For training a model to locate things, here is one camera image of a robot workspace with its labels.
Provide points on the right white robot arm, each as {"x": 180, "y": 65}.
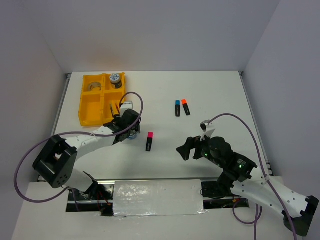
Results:
{"x": 243, "y": 177}

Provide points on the orange highlighter marker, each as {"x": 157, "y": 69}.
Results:
{"x": 186, "y": 107}

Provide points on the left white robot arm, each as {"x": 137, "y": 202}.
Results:
{"x": 57, "y": 159}

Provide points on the clear tape roll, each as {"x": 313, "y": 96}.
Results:
{"x": 94, "y": 87}

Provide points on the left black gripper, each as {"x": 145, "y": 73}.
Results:
{"x": 136, "y": 128}

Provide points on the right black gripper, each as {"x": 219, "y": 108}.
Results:
{"x": 191, "y": 142}

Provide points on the blue highlighter marker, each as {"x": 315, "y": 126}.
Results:
{"x": 177, "y": 108}

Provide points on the yellow four-compartment plastic bin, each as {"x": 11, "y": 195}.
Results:
{"x": 94, "y": 107}

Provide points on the blue-lidded round jar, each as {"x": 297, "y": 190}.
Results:
{"x": 115, "y": 80}
{"x": 133, "y": 136}

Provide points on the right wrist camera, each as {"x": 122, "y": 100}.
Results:
{"x": 208, "y": 129}

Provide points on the metal base rail plate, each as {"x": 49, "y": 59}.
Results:
{"x": 146, "y": 198}

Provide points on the blue pen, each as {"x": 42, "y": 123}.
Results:
{"x": 111, "y": 110}

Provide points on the pink highlighter marker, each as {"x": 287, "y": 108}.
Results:
{"x": 149, "y": 141}

